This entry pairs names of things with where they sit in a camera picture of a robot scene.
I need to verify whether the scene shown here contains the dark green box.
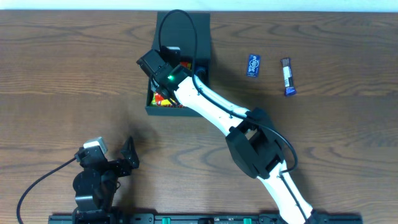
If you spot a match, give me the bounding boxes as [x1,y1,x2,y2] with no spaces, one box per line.
[145,11,211,118]

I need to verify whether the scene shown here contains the blue Oreo cookie pack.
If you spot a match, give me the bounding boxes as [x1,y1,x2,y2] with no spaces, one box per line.
[195,65,207,82]

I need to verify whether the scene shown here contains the Haribo gummy bag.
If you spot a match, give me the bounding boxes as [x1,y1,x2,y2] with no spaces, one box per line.
[149,92,183,108]

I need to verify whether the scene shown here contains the blue Eclipse mint pack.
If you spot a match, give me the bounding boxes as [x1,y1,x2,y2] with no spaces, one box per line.
[246,54,261,77]

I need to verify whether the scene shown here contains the dark blue chocolate bar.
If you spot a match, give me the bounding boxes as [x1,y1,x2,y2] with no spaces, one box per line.
[280,57,297,96]

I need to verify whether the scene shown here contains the red Hacks candy bag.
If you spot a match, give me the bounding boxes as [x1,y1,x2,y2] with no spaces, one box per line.
[180,62,192,70]

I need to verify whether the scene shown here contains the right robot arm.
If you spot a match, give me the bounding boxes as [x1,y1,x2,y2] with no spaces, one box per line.
[137,48,313,223]

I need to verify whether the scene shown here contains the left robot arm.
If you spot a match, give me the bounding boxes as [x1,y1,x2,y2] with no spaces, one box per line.
[72,137,139,224]

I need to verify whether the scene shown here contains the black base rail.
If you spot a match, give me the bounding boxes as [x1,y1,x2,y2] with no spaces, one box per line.
[48,212,364,224]

